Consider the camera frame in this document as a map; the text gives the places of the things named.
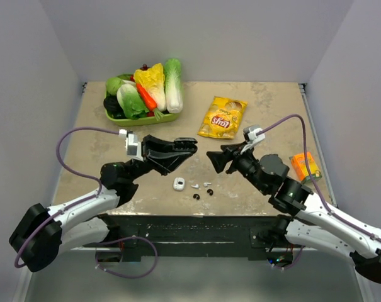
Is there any orange juice carton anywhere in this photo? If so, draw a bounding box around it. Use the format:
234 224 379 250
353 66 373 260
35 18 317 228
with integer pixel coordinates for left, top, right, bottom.
290 152 322 183

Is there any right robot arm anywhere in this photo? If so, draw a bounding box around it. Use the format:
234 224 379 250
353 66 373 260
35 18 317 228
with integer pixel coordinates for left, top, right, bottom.
207 143 381 284

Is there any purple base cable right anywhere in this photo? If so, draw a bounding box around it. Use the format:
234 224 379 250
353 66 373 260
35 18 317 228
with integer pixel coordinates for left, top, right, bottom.
270 241 307 271

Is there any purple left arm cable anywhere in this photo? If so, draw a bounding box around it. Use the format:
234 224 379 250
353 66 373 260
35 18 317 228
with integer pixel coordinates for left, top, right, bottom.
13 126 122 269

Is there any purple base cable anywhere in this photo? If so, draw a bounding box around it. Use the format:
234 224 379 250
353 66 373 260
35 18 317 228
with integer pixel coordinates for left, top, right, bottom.
270 241 307 271
91 237 158 279

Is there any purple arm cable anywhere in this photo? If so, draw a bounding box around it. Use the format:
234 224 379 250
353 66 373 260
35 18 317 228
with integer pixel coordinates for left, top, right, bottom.
259 113 381 246
13 126 122 269

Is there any yellow chips bag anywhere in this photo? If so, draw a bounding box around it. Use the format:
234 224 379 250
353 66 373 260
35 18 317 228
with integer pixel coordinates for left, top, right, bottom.
197 96 248 139

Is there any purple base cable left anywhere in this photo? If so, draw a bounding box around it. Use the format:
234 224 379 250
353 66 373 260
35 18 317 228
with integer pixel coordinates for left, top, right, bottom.
91 237 158 279

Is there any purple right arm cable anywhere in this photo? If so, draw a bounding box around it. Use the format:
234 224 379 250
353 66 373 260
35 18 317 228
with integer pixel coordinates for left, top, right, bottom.
259 113 381 246

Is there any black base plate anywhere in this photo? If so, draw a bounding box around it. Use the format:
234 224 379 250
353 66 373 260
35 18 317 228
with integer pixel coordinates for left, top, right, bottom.
98 214 298 267

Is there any green vegetable basket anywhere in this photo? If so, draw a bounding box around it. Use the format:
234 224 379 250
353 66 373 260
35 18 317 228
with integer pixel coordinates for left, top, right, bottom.
105 92 180 126

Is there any round green cabbage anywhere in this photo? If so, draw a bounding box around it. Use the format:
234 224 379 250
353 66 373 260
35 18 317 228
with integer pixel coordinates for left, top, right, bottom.
105 77 124 96

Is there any white earbud charging case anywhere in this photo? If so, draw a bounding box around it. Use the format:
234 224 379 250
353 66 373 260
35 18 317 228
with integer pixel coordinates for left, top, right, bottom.
173 177 185 191

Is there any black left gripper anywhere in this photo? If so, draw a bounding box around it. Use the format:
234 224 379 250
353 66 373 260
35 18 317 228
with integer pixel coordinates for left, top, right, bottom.
127 135 192 183

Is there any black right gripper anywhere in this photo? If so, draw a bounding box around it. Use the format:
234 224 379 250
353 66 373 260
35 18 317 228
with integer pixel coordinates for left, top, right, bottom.
206 140 269 194

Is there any yellow white cabbage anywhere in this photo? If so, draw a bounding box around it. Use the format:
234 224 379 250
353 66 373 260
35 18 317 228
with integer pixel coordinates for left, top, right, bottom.
134 63 167 111

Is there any black toy vegetable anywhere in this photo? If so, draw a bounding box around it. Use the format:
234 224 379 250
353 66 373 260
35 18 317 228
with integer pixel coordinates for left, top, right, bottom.
103 95 126 120

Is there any green leafy bok choy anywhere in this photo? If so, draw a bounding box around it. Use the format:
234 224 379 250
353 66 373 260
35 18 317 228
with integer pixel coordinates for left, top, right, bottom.
117 84 149 120

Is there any orange toy carrot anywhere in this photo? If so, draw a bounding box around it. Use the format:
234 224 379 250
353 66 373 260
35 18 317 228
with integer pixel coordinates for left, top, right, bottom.
136 84 163 121

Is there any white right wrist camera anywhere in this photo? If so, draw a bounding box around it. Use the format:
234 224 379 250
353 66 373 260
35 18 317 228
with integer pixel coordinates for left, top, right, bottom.
240 125 265 155

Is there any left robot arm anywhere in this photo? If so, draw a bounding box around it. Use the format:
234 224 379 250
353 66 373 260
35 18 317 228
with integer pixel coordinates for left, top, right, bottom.
9 129 198 272

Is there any green white napa cabbage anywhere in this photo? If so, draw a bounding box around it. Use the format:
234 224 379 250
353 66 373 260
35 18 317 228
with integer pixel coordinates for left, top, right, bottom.
164 58 183 114

